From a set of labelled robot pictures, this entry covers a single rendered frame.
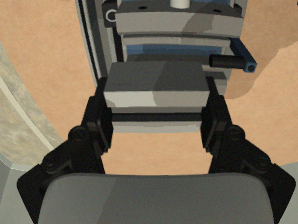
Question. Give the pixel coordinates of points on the dark grey block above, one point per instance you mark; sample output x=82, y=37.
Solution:
x=156, y=96

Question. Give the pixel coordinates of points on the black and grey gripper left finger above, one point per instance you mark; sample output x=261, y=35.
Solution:
x=84, y=147

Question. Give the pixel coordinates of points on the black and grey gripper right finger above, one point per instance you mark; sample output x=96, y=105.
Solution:
x=232, y=153

